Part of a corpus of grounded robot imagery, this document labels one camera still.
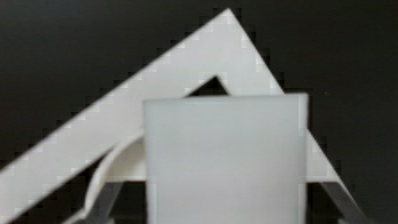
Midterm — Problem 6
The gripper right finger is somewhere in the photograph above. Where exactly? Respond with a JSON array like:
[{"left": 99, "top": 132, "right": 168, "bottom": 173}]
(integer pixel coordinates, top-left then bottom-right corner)
[{"left": 306, "top": 182, "right": 379, "bottom": 224}]

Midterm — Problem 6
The white L-shaped barrier wall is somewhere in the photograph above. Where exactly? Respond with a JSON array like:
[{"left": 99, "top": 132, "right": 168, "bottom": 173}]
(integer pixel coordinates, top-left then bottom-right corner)
[{"left": 0, "top": 12, "right": 342, "bottom": 224}]

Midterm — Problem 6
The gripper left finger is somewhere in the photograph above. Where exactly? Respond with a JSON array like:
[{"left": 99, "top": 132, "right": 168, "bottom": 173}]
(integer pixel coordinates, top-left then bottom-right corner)
[{"left": 74, "top": 181, "right": 150, "bottom": 224}]

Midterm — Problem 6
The white stool leg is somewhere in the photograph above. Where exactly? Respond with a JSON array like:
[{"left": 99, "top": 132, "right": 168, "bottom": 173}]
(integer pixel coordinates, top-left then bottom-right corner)
[{"left": 145, "top": 94, "right": 308, "bottom": 224}]

